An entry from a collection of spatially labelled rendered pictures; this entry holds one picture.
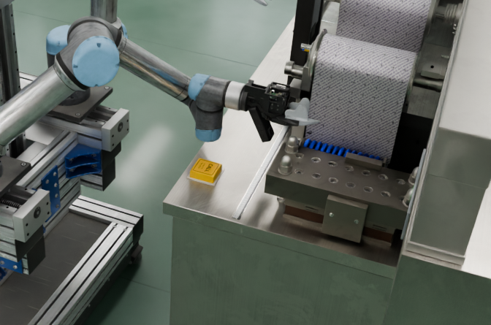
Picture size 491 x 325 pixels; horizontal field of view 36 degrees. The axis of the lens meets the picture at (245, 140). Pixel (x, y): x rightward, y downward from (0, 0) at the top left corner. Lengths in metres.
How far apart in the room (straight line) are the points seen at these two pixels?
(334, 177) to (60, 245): 1.32
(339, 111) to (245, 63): 2.60
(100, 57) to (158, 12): 3.26
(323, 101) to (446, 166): 0.99
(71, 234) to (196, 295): 0.91
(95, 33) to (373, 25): 0.75
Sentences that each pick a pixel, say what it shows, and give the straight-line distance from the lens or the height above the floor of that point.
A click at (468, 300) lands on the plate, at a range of 1.15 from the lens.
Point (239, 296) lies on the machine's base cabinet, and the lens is 2.12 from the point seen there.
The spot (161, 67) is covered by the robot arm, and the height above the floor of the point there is 1.13.
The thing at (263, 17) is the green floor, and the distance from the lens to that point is 5.16.
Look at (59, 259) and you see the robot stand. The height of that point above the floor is 0.21.
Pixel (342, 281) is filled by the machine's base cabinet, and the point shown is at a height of 0.81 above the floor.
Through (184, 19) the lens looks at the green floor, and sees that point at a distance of 5.05.
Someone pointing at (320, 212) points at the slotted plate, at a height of 0.95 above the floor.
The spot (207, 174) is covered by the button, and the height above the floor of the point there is 0.92.
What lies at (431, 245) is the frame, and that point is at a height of 1.46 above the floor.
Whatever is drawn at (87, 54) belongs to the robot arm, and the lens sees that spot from 1.87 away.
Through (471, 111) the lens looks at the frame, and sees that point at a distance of 1.05.
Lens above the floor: 2.16
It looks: 34 degrees down
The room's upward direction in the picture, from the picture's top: 5 degrees clockwise
